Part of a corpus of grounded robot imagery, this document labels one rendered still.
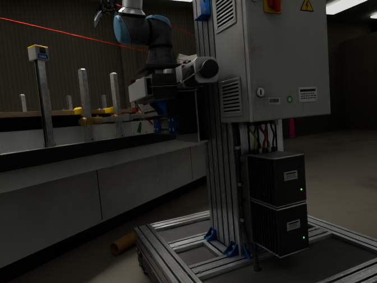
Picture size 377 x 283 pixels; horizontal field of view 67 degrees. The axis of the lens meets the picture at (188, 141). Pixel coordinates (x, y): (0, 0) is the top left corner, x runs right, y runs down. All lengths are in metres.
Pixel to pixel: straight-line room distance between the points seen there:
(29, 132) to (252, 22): 1.37
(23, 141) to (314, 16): 1.55
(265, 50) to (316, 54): 0.22
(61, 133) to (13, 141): 0.29
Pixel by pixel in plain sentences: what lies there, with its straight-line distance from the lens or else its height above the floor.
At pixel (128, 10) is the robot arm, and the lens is 1.35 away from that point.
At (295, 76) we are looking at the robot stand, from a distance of 1.04.
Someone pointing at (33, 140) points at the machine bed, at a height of 0.74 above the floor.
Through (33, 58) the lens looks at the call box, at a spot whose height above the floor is 1.15.
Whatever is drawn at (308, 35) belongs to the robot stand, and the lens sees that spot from 1.11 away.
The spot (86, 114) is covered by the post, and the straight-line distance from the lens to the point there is 1.82.
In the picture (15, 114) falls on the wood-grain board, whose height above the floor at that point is 0.88.
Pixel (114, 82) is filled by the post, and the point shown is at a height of 1.07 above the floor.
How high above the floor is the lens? 0.79
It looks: 5 degrees down
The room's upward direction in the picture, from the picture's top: 5 degrees counter-clockwise
